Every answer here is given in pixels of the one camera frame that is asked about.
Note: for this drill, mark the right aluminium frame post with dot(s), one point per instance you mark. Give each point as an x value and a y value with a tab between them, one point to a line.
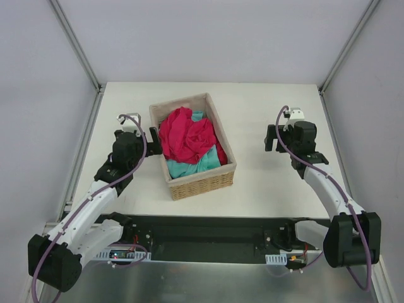
349	44

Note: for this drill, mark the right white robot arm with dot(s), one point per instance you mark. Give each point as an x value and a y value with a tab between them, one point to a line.
341	247

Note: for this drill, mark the right white cable duct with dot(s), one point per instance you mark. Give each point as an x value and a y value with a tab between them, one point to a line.
276	259

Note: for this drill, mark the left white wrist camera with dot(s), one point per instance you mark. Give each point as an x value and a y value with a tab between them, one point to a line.
129	122

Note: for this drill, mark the left aluminium frame post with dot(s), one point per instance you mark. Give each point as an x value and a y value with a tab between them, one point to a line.
79	52

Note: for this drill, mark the teal t shirt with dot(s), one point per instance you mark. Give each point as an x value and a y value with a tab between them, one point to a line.
209	160

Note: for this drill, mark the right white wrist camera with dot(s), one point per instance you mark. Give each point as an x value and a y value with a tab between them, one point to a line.
293	115

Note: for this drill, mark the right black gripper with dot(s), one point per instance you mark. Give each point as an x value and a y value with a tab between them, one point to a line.
273	137

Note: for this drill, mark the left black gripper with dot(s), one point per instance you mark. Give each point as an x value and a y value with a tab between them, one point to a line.
151	142

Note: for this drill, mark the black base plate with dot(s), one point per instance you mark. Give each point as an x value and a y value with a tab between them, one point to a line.
215	239

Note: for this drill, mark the wicker basket with liner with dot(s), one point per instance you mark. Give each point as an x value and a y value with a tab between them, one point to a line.
202	182

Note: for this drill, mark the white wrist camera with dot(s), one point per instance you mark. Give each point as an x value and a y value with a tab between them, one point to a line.
129	122
293	115

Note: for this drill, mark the left white cable duct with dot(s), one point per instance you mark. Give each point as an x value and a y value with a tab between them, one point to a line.
122	255

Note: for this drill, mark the pink t shirt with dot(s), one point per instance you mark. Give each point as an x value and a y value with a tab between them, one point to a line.
185	140

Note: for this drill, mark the aluminium frame post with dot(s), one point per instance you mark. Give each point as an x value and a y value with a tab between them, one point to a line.
349	44
79	52

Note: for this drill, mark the white cable duct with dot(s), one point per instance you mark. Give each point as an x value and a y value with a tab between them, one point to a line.
122	255
276	259

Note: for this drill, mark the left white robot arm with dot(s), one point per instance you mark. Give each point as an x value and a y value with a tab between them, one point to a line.
59	257

